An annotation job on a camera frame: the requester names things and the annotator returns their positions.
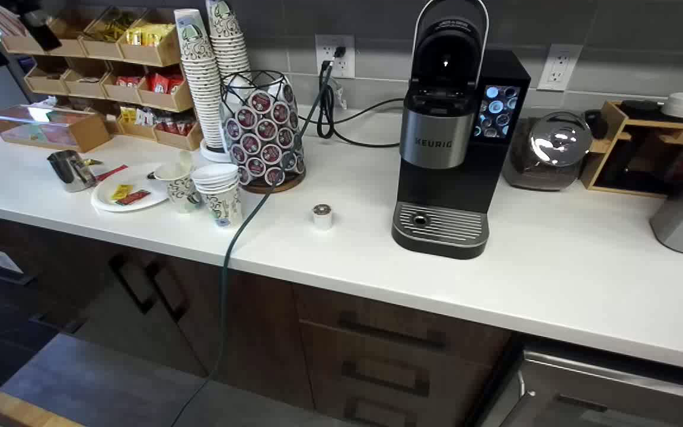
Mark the low wooden packet box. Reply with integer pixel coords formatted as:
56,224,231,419
0,101,113,154

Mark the loose red packet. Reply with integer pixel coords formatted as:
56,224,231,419
93,161,133,182

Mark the wooden condiment rack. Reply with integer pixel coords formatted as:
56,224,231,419
0,7,206,154

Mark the white paper plate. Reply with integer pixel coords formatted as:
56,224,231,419
91,169,171,216

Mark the red ketchup packet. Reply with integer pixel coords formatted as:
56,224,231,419
113,187,155,210

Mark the tall paper cup stack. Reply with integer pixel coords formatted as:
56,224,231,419
171,7,227,152
205,0,254,86

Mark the white bowl with yellow item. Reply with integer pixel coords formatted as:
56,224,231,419
151,152,206,215

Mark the upright patterned paper cup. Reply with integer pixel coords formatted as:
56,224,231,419
190,161,246,230

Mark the light wooden edge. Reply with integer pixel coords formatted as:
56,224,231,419
0,373,84,427

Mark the white coffee pod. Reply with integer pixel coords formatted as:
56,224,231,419
309,201,337,232

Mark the dark wood lower cabinet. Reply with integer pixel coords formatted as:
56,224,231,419
0,210,518,427

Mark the black silver coffee machine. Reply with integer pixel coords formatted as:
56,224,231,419
388,0,534,262

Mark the shiny silver lidded container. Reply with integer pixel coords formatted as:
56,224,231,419
500,113,595,194

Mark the wooden countertop organizer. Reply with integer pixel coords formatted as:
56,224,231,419
578,97,683,200

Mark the stainless dishwasher front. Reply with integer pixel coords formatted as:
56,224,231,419
480,339,683,427

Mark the black vertical cabinet handle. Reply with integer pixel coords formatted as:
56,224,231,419
110,252,158,317
145,257,195,324

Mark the wire coffee pod carousel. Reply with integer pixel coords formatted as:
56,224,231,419
218,70,309,197

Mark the green cable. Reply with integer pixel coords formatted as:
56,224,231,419
168,186,277,427

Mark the black power cord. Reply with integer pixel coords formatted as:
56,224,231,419
313,58,407,152

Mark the white wall outlet with plug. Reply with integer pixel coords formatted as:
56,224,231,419
313,34,358,82

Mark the black horizontal drawer handle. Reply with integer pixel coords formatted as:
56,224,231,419
339,358,435,400
334,311,448,354

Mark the empty white wall outlet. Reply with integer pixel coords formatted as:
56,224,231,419
537,44,585,95

